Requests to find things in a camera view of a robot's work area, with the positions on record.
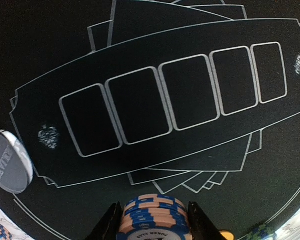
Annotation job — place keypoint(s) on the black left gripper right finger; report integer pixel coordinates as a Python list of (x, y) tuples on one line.
[(201, 226)]

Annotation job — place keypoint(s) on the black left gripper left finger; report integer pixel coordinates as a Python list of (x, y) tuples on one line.
[(108, 227)]

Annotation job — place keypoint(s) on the orange big blind button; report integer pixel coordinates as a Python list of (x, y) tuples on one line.
[(227, 235)]

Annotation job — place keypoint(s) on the blue orange chip stack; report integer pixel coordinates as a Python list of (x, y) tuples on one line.
[(154, 217)]

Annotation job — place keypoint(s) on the green chip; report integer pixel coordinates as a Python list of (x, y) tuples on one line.
[(262, 232)]

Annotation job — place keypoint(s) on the silver dealer button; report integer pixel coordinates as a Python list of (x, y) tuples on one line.
[(7, 161)]

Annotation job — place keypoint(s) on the round black poker mat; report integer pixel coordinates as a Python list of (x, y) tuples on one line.
[(113, 99)]

